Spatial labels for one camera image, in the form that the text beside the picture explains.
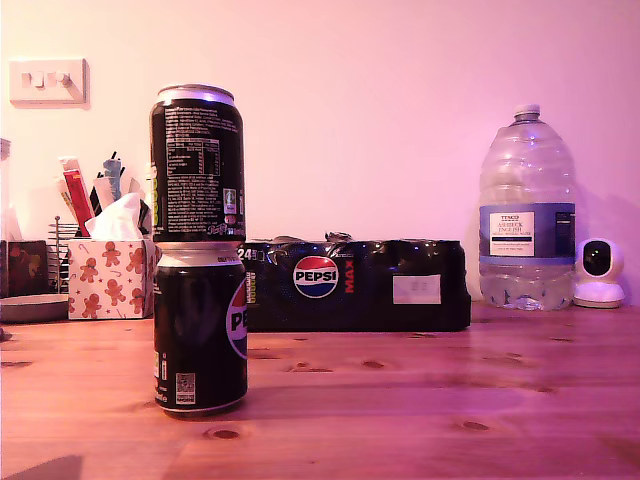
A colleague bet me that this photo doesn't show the black Pepsi can text side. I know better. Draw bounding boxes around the black Pepsi can text side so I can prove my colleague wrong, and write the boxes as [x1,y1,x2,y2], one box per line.
[150,84,248,245]

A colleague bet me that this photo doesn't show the Pepsi Max multipack black wrap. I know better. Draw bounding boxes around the Pepsi Max multipack black wrap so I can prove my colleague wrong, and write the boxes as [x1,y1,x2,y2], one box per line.
[241,231,473,333]

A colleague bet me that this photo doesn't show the black Pepsi can logo side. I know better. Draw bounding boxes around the black Pepsi can logo side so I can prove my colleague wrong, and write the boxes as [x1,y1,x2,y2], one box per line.
[153,241,249,420]

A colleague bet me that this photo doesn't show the white tissue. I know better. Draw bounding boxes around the white tissue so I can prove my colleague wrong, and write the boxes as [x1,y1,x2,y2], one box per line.
[84,192,145,242]

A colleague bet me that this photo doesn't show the blue topped packet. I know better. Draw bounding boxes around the blue topped packet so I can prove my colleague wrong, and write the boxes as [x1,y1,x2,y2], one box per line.
[101,149,126,202]

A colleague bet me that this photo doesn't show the large clear water bottle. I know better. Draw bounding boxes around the large clear water bottle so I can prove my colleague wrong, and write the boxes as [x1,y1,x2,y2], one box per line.
[477,103,578,312]

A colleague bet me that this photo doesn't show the gingerbread print tissue box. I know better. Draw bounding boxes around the gingerbread print tissue box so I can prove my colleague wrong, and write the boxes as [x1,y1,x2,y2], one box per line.
[66,237,157,321]

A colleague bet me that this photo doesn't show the white striped packet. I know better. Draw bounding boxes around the white striped packet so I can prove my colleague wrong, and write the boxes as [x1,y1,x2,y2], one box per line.
[92,177,118,213]

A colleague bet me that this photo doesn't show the red sachet packet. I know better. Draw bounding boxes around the red sachet packet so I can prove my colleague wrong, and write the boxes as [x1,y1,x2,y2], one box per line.
[62,168,96,238]

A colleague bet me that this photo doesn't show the dark box with red print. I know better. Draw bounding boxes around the dark box with red print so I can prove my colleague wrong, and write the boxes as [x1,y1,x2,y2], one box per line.
[6,239,50,298]

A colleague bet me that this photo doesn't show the grey plate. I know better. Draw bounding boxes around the grey plate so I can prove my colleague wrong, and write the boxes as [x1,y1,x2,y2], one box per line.
[0,293,70,324]

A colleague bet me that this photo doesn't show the wire basket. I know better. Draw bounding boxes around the wire basket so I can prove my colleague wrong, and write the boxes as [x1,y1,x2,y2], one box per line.
[46,215,93,295]

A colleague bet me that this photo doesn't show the small white round camera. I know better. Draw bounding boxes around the small white round camera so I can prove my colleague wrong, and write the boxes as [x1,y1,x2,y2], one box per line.
[572,237,626,310]

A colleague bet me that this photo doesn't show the white wall light switch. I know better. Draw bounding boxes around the white wall light switch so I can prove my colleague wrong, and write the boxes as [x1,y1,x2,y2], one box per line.
[8,57,92,109]

